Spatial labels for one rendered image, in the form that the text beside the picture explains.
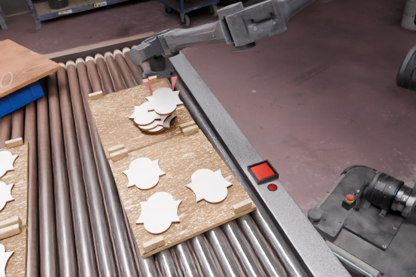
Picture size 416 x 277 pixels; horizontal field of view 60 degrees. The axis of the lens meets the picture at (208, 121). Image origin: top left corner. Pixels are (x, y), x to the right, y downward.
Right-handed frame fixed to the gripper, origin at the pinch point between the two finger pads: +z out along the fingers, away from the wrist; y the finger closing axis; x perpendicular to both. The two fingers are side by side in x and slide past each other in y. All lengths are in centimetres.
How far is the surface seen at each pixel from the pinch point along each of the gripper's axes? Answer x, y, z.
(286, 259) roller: -63, 24, 23
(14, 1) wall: 442, -180, 37
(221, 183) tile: -36.1, 12.8, 17.0
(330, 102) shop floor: 123, 135, 94
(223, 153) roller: -20.1, 17.2, 17.8
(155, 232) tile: -49, -9, 18
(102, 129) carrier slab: 3.4, -25.1, 13.3
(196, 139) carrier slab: -12.1, 9.1, 15.3
